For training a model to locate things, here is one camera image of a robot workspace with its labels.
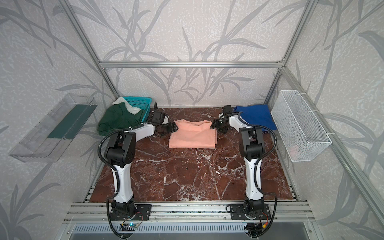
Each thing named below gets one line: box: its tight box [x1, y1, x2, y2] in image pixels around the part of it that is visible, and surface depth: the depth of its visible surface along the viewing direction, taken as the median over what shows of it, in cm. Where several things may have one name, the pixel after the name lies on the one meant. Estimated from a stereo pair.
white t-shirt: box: [112, 97, 142, 115], surface depth 118 cm
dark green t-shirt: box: [97, 102, 144, 137], surface depth 107 cm
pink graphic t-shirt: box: [168, 119, 218, 149], surface depth 102 cm
